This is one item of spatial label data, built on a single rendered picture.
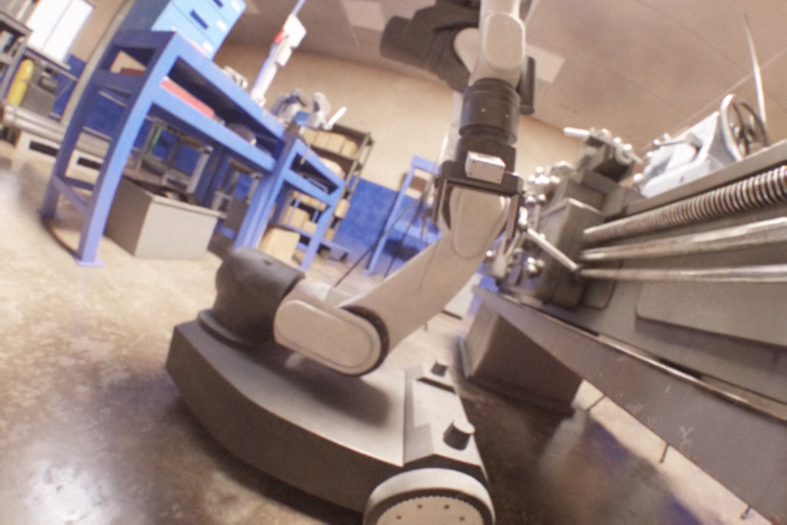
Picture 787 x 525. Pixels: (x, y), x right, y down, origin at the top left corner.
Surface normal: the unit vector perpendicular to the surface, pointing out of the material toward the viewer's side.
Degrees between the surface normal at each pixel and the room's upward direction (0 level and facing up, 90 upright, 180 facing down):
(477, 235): 90
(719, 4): 180
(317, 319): 90
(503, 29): 90
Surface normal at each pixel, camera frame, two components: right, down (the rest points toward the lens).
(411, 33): -0.18, 0.29
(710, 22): -0.38, 0.92
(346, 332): -0.04, -0.07
